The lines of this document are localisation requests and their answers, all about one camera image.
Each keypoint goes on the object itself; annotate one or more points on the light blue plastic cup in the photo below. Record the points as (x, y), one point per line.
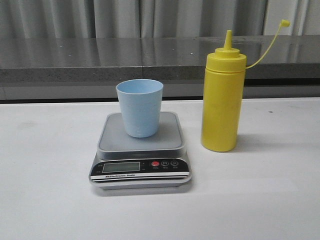
(140, 105)

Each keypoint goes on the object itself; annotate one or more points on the grey stone counter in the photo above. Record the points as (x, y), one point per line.
(38, 70)

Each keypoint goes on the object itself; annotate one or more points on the yellow squeeze bottle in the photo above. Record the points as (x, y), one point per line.
(224, 79)

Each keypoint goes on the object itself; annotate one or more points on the grey curtain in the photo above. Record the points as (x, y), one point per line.
(155, 18)

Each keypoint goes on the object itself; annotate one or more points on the digital kitchen scale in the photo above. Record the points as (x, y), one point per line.
(126, 162)

